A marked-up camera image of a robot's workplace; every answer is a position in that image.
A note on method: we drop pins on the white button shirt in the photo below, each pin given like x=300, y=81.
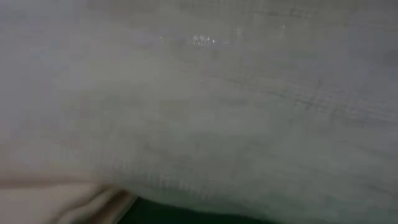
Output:
x=217, y=93

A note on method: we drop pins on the cream folded cloth pile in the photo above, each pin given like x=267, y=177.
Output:
x=46, y=202

